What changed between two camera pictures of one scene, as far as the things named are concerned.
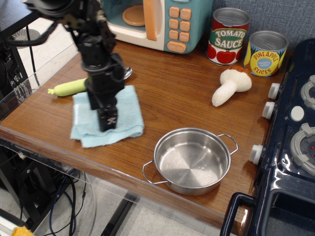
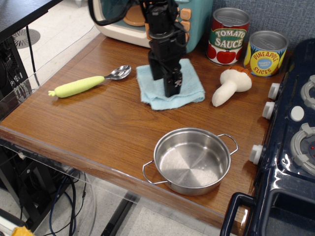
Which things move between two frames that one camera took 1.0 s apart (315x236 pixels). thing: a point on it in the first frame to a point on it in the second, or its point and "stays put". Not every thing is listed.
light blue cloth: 85,125 to 153,93
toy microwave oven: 177,26 stays put
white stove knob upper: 273,90 stays put
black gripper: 106,76 to 169,44
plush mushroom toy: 233,79 stays put
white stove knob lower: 255,153 stays put
